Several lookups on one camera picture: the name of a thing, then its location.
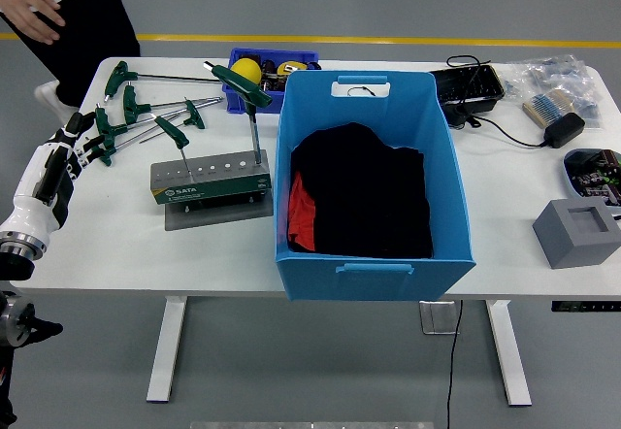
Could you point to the small metal floor plate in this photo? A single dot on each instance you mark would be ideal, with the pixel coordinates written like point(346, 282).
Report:
point(436, 320)

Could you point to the red cloth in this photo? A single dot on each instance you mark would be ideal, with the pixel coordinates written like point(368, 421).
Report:
point(301, 215)

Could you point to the yellow tape measure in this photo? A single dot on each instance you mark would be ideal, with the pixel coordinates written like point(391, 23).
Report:
point(291, 67)

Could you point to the circuit parts pile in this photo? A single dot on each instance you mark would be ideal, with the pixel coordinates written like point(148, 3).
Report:
point(597, 174)

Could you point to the dark electronic parts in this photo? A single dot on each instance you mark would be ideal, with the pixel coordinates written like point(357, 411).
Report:
point(270, 82)

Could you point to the clear plastic component bags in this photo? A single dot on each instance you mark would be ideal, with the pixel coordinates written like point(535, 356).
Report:
point(558, 75)

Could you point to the large blue storage box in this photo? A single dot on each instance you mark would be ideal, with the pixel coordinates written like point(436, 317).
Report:
point(373, 283)

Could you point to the person's right hand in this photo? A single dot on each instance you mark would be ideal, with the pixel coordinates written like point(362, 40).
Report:
point(29, 7)

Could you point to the light blue tray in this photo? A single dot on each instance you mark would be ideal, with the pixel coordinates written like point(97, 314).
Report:
point(568, 176)

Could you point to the white table leg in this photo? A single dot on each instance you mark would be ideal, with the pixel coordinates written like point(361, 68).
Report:
point(167, 351)
point(509, 351)

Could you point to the small blue parts bin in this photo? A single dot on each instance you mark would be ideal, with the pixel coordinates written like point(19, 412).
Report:
point(233, 104)

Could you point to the person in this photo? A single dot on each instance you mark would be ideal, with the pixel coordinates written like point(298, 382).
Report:
point(92, 26)

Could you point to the yellow ball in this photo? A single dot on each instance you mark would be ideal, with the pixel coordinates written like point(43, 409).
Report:
point(245, 67)

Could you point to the grey foam cube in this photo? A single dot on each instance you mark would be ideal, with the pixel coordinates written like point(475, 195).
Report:
point(572, 249)

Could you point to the black plastic tray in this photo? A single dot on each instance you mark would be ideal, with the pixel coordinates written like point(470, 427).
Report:
point(466, 89)

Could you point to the black table control panel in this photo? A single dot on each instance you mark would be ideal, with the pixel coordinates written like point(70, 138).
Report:
point(584, 306)

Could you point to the taped resistor strip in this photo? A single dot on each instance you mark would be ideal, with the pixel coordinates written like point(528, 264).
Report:
point(545, 106)

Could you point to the black cloth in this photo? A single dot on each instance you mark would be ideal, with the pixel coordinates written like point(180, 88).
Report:
point(369, 191)

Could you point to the green silver wrench stand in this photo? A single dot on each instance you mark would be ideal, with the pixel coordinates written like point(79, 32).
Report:
point(213, 188)

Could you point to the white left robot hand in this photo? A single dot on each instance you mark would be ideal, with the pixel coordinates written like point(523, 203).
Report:
point(41, 181)

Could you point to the black power adapter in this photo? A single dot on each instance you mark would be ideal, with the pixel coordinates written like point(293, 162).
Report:
point(563, 129)

